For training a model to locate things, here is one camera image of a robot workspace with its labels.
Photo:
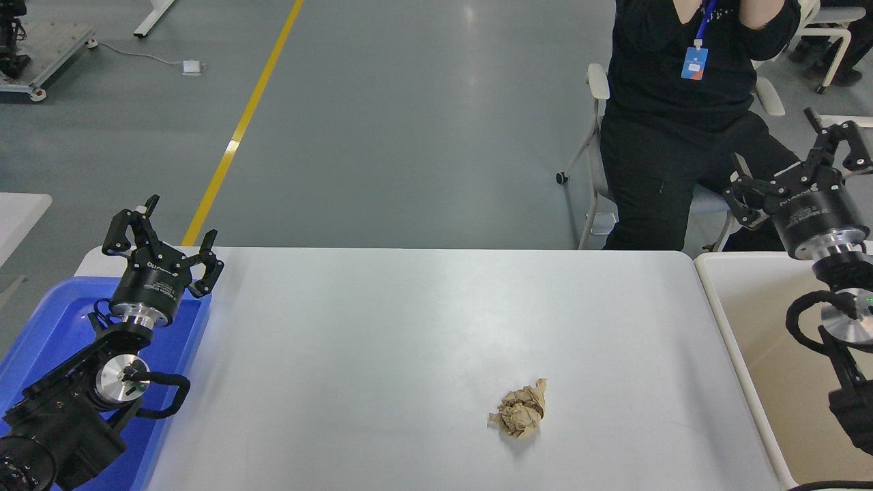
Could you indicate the white side table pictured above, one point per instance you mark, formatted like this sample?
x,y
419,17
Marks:
x,y
20,218

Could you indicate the white floor bar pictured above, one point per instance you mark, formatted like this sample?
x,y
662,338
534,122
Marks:
x,y
865,121

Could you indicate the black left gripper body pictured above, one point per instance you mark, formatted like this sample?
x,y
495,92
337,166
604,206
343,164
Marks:
x,y
151,283

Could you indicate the white frame office chair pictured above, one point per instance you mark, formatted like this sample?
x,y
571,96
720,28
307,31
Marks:
x,y
842,51

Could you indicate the large pale plastic bin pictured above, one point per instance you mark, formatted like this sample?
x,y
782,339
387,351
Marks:
x,y
764,354

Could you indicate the white table leg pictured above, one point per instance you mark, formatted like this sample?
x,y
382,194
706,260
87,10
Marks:
x,y
153,17

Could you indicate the black machine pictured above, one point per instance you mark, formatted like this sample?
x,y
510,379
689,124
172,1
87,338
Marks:
x,y
10,48

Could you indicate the person's right forearm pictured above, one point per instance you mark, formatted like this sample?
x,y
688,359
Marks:
x,y
685,10

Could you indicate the tan paper ball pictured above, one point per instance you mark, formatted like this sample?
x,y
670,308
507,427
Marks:
x,y
522,412

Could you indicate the person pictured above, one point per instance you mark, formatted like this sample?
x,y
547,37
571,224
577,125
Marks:
x,y
655,136
856,41

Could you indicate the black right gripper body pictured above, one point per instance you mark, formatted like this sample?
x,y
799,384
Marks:
x,y
818,218

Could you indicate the blue plastic tray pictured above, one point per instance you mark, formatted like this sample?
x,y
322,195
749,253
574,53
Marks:
x,y
61,320

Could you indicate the grey platform cart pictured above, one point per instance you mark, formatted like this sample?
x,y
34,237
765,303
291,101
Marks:
x,y
58,41

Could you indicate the person's left forearm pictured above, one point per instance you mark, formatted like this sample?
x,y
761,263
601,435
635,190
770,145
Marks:
x,y
760,12

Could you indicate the grey rolling office chair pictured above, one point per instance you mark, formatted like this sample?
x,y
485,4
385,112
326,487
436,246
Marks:
x,y
598,82

